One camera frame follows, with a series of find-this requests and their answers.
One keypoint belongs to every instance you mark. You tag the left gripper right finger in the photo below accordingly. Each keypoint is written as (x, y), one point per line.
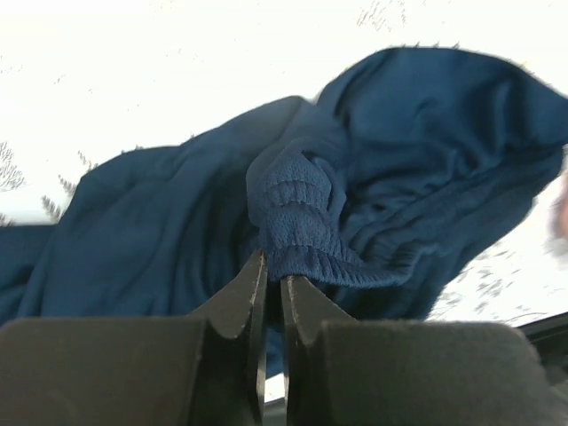
(343, 371)

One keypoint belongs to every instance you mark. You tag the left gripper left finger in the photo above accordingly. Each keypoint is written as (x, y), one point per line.
(205, 368)

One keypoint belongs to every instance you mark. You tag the navy blue shorts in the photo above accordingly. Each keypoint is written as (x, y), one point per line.
(409, 164)

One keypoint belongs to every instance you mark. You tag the floral table mat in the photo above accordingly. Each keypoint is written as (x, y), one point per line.
(83, 82)

